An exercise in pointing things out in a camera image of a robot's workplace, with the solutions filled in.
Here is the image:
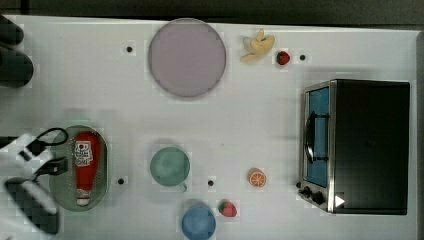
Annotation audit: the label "red plush ketchup bottle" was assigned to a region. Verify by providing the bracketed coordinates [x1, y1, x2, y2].
[73, 131, 102, 206]

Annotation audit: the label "toy peeled banana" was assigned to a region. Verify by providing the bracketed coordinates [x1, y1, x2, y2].
[240, 29, 275, 63]

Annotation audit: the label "grey round plate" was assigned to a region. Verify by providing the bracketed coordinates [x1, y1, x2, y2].
[148, 18, 227, 98]

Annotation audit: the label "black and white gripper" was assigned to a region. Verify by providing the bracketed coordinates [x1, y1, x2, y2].
[0, 134, 68, 179]

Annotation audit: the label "toy strawberry near cups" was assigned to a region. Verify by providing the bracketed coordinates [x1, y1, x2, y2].
[218, 200, 237, 217]

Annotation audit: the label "black toaster oven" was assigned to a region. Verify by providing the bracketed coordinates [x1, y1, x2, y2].
[296, 79, 410, 215]

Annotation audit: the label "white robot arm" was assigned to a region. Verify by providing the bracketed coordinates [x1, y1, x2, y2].
[1, 134, 68, 240]

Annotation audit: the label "blue cup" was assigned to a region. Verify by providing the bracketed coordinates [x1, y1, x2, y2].
[181, 203, 217, 240]

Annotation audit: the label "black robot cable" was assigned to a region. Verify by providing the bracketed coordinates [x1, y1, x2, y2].
[34, 127, 70, 148]

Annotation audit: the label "green oval strainer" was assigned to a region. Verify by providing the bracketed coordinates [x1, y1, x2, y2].
[49, 125, 108, 212]

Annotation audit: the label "green mug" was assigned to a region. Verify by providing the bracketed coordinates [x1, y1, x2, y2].
[150, 147, 191, 192]

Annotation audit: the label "small toy strawberry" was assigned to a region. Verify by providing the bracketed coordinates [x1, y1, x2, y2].
[276, 51, 291, 66]

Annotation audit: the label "toy orange slice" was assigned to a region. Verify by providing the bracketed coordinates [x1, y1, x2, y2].
[248, 168, 267, 187]

